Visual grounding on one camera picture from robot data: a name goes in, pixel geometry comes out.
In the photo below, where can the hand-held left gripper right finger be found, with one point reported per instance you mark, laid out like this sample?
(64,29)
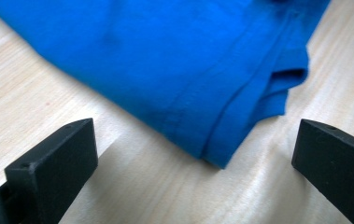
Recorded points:
(336,165)

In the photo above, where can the blue t-shirt with white print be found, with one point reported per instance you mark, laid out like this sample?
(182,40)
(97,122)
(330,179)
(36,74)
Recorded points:
(181,62)

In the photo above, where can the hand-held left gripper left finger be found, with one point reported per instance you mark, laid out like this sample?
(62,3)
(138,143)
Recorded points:
(56,168)

